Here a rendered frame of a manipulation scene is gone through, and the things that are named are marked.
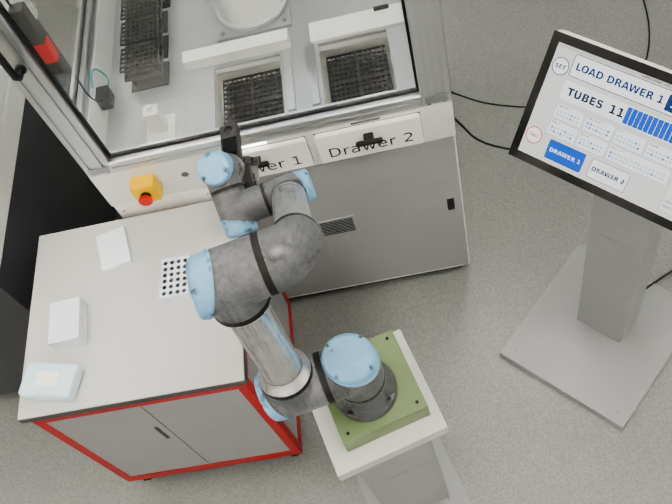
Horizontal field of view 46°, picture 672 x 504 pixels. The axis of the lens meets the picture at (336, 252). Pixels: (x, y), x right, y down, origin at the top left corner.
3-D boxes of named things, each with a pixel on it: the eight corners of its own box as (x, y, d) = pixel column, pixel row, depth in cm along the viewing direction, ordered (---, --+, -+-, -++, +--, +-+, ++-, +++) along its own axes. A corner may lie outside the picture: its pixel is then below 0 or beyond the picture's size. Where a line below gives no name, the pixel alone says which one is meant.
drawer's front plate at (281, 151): (314, 165, 223) (304, 141, 213) (215, 186, 226) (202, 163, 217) (313, 160, 223) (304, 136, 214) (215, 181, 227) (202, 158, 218)
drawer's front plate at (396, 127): (424, 142, 219) (420, 116, 210) (322, 163, 222) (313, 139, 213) (423, 137, 220) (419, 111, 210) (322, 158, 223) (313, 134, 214)
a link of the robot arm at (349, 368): (392, 391, 173) (384, 371, 161) (334, 412, 173) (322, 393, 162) (375, 343, 179) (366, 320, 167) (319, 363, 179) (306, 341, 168)
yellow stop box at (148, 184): (163, 201, 224) (153, 187, 218) (139, 206, 225) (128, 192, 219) (163, 187, 227) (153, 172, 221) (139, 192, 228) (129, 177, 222)
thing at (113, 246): (132, 262, 225) (130, 259, 224) (104, 273, 225) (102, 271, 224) (125, 228, 232) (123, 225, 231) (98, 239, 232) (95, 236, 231)
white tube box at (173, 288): (193, 300, 215) (188, 293, 212) (163, 304, 216) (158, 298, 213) (194, 261, 221) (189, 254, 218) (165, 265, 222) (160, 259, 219)
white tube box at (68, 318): (87, 345, 214) (78, 337, 210) (57, 352, 215) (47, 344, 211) (88, 304, 221) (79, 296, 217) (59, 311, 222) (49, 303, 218)
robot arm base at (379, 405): (405, 410, 181) (400, 397, 172) (342, 430, 181) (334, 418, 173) (387, 351, 188) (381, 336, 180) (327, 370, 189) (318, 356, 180)
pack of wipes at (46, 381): (85, 369, 211) (77, 362, 207) (75, 403, 206) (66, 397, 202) (36, 366, 214) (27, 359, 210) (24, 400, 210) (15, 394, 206)
